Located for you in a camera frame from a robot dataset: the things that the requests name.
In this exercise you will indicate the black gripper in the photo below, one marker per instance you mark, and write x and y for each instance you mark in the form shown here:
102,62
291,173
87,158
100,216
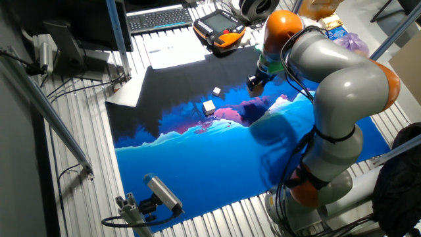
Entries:
264,77

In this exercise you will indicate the large wooden cube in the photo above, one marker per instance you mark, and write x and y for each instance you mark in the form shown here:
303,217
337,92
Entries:
257,92
208,107

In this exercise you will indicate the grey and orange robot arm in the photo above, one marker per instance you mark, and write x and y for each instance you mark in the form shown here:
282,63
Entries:
345,89

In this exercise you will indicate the small wooden cube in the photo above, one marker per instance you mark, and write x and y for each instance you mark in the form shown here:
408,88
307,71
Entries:
216,91

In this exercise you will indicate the black round drum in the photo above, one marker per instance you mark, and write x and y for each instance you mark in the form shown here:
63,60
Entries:
258,8

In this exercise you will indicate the orange and black teach pendant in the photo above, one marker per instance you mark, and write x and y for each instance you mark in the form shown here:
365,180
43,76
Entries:
217,26

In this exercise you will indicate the blue tissue pack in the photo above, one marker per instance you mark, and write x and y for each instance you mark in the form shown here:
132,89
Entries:
335,33

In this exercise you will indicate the gold snack packet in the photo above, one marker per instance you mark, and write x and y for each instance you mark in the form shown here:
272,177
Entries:
330,22

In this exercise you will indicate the brown paper bag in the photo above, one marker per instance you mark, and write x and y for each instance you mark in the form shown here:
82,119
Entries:
315,8

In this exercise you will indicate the purple plastic bag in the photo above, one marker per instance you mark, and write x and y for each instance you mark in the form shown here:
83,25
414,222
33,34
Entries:
352,44

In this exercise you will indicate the white paper sheet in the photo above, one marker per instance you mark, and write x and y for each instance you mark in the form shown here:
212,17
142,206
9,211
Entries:
126,92
174,52

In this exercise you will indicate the printed blue landscape mat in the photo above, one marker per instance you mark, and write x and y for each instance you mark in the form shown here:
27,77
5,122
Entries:
213,164

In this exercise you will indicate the black computer keyboard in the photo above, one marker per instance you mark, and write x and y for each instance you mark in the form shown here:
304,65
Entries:
158,19

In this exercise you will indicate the black chair base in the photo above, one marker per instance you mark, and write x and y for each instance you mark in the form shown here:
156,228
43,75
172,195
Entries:
385,10

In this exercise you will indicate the beige cardboard panel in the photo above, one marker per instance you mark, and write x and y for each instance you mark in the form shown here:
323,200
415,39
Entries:
408,72

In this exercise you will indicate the aluminium diagonal strut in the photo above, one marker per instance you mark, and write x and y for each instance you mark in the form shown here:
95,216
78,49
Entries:
398,149
49,112

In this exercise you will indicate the black computer monitor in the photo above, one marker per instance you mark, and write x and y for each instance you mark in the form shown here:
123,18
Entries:
95,26

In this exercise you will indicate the black fabric jacket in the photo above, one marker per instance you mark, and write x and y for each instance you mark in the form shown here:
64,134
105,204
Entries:
401,197

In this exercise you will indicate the short aluminium profile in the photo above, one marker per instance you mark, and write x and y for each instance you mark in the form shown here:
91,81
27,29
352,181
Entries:
131,214

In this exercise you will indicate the silver cylindrical device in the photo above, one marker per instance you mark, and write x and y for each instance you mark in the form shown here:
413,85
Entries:
46,57

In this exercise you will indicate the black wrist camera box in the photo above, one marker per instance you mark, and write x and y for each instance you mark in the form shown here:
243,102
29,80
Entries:
251,82

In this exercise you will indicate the aluminium frame post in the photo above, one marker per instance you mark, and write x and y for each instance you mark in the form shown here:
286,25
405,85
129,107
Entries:
116,36
394,33

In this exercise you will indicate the silver camera with blue cap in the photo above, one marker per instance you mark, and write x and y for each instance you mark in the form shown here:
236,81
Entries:
162,192

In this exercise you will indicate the black camera ball mount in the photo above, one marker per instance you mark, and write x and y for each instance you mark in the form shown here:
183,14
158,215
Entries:
148,207

